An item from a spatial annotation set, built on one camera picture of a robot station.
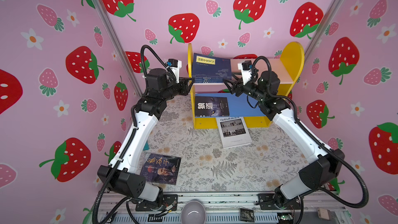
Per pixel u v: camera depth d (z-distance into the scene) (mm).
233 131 953
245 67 573
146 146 930
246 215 687
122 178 388
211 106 933
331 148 439
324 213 699
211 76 675
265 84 516
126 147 419
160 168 837
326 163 410
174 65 574
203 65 715
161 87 528
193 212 703
